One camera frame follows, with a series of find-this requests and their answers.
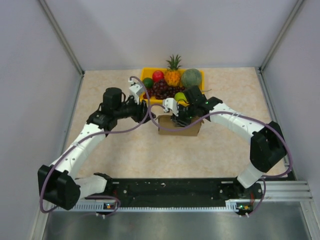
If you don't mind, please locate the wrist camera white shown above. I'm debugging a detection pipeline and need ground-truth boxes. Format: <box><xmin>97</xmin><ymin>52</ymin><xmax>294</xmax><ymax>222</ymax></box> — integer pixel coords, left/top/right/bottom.
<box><xmin>128</xmin><ymin>76</ymin><xmax>146</xmax><ymax>104</ymax></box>
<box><xmin>162</xmin><ymin>97</ymin><xmax>179</xmax><ymax>117</ymax></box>

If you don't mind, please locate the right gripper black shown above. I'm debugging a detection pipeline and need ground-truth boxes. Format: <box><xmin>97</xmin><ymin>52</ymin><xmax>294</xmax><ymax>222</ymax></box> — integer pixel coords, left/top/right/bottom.
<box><xmin>171</xmin><ymin>103</ymin><xmax>198</xmax><ymax>128</ymax></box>

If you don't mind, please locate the right aluminium frame post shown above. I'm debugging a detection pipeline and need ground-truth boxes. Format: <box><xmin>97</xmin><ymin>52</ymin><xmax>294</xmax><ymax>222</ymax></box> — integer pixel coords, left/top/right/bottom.
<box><xmin>258</xmin><ymin>0</ymin><xmax>307</xmax><ymax>74</ymax></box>

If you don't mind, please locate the yellow plastic tray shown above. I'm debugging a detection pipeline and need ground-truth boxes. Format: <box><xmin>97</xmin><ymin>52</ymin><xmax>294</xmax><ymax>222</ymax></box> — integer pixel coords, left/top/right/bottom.
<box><xmin>140</xmin><ymin>67</ymin><xmax>205</xmax><ymax>106</ymax></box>

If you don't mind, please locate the purple grape bunch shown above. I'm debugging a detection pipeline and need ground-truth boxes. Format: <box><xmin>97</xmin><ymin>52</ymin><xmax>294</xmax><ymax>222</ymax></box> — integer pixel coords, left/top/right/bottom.
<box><xmin>146</xmin><ymin>79</ymin><xmax>186</xmax><ymax>100</ymax></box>

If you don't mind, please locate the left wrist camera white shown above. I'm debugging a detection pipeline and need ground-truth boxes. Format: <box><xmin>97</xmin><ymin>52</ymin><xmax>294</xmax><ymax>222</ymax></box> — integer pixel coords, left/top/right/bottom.
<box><xmin>128</xmin><ymin>76</ymin><xmax>146</xmax><ymax>104</ymax></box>

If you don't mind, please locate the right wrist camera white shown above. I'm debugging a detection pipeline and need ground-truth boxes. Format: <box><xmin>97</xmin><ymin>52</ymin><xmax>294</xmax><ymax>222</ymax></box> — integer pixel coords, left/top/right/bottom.
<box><xmin>162</xmin><ymin>97</ymin><xmax>179</xmax><ymax>117</ymax></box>

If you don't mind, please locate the left aluminium frame post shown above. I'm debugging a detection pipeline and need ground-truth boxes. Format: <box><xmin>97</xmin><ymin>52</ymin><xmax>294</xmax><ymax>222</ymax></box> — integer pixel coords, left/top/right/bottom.
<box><xmin>37</xmin><ymin>0</ymin><xmax>85</xmax><ymax>77</ymax></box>

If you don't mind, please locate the white cable duct strip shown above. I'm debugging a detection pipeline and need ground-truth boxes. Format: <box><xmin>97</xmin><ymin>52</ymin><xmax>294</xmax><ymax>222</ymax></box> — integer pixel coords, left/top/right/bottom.
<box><xmin>68</xmin><ymin>199</ymin><xmax>253</xmax><ymax>214</ymax></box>

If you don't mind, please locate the light green apple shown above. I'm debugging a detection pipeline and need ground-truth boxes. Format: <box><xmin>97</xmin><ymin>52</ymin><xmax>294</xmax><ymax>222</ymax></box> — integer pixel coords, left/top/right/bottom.
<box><xmin>174</xmin><ymin>92</ymin><xmax>188</xmax><ymax>102</ymax></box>

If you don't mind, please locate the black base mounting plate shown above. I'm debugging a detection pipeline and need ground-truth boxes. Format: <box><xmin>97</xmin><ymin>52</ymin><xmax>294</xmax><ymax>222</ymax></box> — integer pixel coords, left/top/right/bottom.
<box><xmin>90</xmin><ymin>178</ymin><xmax>263</xmax><ymax>208</ymax></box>

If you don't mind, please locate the aluminium frame post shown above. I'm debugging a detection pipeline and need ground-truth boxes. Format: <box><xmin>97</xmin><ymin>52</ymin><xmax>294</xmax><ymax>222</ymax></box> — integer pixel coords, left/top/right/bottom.
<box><xmin>37</xmin><ymin>0</ymin><xmax>85</xmax><ymax>77</ymax></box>
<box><xmin>258</xmin><ymin>0</ymin><xmax>307</xmax><ymax>74</ymax></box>

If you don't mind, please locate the red apple at back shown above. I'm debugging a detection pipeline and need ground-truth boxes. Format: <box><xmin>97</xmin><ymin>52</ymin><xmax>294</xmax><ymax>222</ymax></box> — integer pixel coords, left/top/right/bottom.
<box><xmin>152</xmin><ymin>70</ymin><xmax>165</xmax><ymax>83</ymax></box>

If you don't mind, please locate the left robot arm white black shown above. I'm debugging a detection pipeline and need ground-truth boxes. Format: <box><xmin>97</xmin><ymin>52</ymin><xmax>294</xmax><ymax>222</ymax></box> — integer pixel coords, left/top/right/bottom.
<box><xmin>37</xmin><ymin>83</ymin><xmax>155</xmax><ymax>210</ymax></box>

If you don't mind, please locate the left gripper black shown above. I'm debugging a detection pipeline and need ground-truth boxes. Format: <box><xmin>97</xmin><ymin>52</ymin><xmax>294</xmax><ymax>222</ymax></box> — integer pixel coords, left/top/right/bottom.
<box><xmin>114</xmin><ymin>94</ymin><xmax>156</xmax><ymax>125</ymax></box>

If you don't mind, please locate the pineapple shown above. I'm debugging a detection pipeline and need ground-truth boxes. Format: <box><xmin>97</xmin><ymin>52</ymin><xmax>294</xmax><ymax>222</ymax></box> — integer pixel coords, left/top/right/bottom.
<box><xmin>164</xmin><ymin>54</ymin><xmax>182</xmax><ymax>87</ymax></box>

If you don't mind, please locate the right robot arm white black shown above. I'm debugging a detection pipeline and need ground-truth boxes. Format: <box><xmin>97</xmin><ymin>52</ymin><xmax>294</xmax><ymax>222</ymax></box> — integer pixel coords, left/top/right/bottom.
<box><xmin>162</xmin><ymin>86</ymin><xmax>288</xmax><ymax>198</ymax></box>

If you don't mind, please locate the green netted melon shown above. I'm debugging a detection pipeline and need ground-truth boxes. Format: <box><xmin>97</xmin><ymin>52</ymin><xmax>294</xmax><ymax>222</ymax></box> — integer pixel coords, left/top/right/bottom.
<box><xmin>181</xmin><ymin>68</ymin><xmax>202</xmax><ymax>88</ymax></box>

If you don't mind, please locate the dark green lime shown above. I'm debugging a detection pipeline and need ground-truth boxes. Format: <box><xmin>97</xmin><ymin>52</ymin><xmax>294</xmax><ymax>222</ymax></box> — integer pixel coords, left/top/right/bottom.
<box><xmin>142</xmin><ymin>77</ymin><xmax>154</xmax><ymax>89</ymax></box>

